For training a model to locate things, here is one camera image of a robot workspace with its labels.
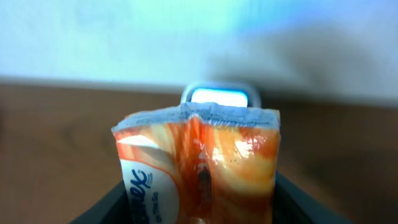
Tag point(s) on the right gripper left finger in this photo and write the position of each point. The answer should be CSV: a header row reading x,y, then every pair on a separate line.
x,y
113,208

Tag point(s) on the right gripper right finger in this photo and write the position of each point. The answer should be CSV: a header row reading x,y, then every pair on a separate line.
x,y
293,205

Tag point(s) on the small orange sachet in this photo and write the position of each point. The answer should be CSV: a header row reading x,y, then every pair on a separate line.
x,y
199,163

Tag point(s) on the white barcode scanner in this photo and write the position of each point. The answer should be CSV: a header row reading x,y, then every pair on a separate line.
x,y
223,93

